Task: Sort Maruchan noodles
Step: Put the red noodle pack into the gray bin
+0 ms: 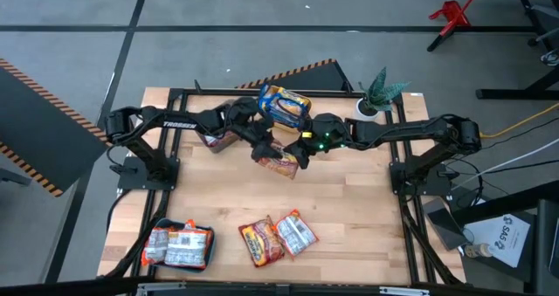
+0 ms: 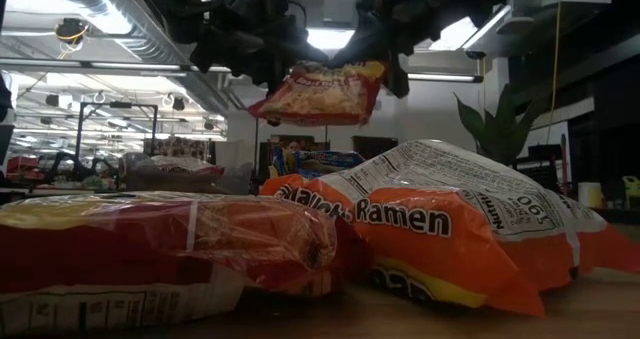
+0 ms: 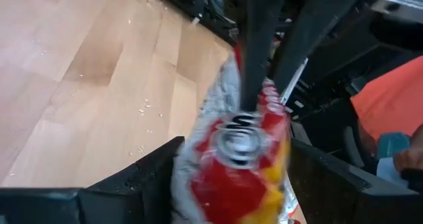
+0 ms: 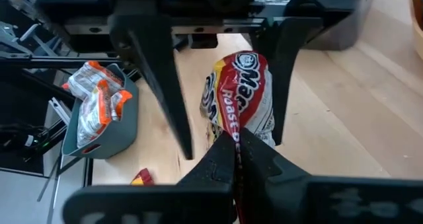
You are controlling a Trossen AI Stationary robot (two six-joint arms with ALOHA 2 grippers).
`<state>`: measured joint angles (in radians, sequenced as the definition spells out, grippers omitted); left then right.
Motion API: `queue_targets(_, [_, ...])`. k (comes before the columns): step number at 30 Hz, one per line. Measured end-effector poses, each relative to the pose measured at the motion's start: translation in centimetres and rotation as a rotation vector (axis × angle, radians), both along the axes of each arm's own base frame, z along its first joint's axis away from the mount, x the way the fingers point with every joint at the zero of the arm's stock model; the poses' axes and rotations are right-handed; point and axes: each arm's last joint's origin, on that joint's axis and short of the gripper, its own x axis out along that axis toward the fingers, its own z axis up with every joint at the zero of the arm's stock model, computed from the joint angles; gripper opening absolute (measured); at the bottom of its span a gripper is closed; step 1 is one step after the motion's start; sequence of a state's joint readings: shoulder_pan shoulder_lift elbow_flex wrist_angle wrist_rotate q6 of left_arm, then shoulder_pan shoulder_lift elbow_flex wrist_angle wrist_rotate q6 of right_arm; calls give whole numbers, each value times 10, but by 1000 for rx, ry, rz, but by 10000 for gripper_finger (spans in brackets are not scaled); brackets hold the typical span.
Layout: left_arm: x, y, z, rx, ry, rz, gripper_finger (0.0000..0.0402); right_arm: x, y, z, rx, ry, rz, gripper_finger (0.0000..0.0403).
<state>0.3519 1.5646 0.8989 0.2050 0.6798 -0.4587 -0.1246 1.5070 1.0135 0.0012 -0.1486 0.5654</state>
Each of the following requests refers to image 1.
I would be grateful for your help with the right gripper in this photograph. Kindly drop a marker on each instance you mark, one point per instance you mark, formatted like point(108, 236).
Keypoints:
point(327, 130)

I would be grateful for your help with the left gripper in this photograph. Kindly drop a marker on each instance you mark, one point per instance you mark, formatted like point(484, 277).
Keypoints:
point(251, 123)

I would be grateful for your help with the red Maruchan noodle pack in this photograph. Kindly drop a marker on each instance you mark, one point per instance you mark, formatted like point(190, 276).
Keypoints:
point(218, 138)
point(281, 167)
point(261, 242)

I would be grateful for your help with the blue Maruchan noodle pack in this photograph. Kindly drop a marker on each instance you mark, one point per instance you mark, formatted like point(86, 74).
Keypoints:
point(264, 99)
point(290, 107)

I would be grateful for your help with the orange Maruchan noodle pack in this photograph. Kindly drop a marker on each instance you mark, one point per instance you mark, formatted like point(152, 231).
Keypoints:
point(294, 234)
point(188, 245)
point(155, 245)

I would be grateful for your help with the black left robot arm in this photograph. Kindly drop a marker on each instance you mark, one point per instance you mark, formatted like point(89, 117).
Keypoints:
point(179, 124)

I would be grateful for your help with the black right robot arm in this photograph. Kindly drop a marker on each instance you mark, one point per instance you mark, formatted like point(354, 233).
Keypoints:
point(402, 132)

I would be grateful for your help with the yellow plastic bin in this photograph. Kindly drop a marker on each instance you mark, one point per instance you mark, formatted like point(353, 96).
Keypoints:
point(286, 129)

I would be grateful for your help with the grey translucent bin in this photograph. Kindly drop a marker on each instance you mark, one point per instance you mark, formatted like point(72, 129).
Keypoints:
point(220, 149)

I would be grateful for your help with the black hazard-striped platform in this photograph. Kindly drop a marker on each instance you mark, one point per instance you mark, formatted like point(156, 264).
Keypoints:
point(314, 80)
point(43, 121)

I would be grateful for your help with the green plant in white pot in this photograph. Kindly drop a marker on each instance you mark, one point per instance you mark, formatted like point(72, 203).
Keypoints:
point(364, 108)

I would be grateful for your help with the teal plastic bin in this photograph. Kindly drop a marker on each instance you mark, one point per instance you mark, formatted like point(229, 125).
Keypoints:
point(168, 222)

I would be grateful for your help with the dark grey tablet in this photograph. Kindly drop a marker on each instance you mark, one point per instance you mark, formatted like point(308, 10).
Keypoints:
point(445, 224)

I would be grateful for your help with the small beige bottle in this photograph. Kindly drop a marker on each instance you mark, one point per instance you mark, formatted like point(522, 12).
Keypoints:
point(478, 250)

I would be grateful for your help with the red and black stand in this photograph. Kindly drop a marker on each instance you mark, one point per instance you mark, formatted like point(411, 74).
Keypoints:
point(452, 14)

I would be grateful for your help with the white printed paper sheet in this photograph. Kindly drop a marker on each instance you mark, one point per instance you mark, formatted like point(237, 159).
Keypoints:
point(502, 239)

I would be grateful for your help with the black horizontal beam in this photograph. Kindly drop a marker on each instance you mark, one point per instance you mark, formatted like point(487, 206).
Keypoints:
point(65, 289)

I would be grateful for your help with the black side desk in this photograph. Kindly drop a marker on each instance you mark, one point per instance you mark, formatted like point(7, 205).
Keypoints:
point(546, 243)

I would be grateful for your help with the person's shoe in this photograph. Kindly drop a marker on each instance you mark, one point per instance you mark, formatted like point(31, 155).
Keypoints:
point(551, 58)

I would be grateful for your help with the grey office chair base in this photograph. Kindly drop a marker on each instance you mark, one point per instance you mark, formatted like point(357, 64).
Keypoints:
point(541, 13)

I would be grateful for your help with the black aluminium table frame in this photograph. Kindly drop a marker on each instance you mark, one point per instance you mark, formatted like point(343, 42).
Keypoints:
point(332, 93)

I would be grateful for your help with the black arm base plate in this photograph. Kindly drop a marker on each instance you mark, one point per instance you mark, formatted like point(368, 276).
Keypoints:
point(131, 180)
point(436, 187)

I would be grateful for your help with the silver metal bracket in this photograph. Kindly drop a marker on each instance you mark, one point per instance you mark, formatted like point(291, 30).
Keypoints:
point(404, 291)
point(161, 287)

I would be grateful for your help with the black desk leg frame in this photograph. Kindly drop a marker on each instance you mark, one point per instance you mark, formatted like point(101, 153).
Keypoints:
point(515, 94)

